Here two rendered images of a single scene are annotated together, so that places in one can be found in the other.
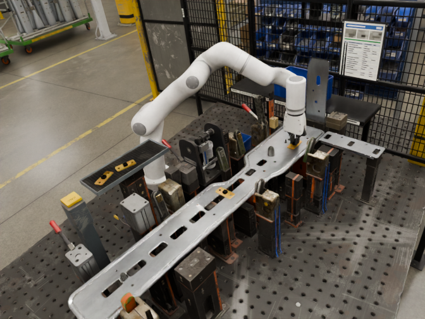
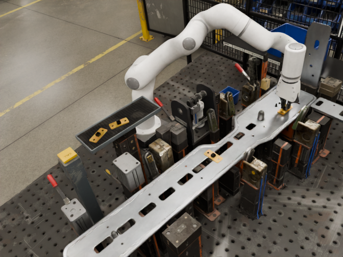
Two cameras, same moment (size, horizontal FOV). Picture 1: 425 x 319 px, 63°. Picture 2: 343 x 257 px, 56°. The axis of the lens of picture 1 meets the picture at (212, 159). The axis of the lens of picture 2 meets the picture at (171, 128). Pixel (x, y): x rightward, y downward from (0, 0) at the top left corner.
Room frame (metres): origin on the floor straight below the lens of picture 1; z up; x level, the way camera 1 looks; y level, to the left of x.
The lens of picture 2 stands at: (0.15, 0.04, 2.05)
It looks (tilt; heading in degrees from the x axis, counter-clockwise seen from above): 42 degrees down; 6
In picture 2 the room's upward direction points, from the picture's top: 8 degrees counter-clockwise
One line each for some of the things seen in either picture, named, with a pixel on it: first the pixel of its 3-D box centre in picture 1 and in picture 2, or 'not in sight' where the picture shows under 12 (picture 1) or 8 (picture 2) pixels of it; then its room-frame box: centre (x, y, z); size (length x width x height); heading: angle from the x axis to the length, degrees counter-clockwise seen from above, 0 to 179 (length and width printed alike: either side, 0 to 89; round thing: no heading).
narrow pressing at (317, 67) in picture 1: (316, 91); (313, 55); (1.60, -0.58, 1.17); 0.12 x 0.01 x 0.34; 43
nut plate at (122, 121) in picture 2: (125, 164); (118, 122); (1.19, 0.36, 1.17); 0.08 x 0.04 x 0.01; 118
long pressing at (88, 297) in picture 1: (223, 197); (211, 160); (1.09, -0.02, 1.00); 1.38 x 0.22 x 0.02; 133
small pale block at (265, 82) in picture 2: (274, 147); (262, 106); (1.57, -0.35, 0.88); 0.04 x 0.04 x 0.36; 43
